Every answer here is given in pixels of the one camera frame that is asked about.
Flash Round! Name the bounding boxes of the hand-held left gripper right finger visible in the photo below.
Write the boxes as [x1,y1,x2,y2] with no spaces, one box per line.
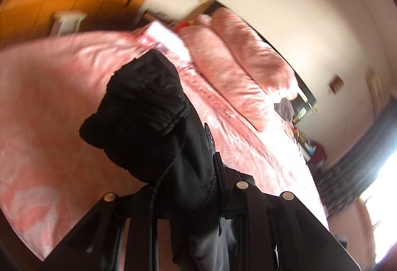
[204,123,361,271]

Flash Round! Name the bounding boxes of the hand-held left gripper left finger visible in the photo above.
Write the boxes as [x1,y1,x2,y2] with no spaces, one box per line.
[39,186,163,271]

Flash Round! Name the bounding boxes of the black padded pants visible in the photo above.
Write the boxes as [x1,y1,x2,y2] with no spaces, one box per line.
[79,49,244,271]

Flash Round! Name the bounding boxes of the red cloth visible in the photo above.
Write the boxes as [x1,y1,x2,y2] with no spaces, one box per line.
[309,140,329,167]

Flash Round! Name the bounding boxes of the grey pillow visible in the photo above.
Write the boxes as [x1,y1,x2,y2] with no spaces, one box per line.
[274,97,296,123]

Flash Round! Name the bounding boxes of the rear pink pillow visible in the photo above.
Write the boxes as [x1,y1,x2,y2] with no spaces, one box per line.
[198,0,319,111]

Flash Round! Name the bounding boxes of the pink pillow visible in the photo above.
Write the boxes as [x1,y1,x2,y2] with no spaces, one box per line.
[198,0,319,111]
[179,7,301,133]

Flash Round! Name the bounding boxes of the dark patterned curtain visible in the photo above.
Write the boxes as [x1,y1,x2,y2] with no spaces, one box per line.
[316,100,397,217]

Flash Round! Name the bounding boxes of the front pink pillow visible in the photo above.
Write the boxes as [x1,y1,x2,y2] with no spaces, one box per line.
[179,7,301,133]

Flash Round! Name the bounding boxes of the pink printed bed blanket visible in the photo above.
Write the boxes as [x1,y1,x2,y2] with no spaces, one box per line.
[0,23,329,263]

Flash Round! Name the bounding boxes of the bright window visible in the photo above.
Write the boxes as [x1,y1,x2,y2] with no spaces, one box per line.
[358,147,397,271]

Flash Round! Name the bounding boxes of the pink white striped cloth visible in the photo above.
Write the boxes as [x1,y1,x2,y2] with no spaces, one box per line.
[133,21,193,64]

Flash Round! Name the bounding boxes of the white stool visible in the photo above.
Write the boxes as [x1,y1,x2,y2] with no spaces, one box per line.
[50,10,87,38]

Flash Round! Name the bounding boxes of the brown wall hook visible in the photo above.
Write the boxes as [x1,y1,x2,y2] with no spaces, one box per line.
[329,75,345,94]

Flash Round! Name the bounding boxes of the white wall switch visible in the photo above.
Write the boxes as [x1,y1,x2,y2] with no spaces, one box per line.
[365,72,384,98]

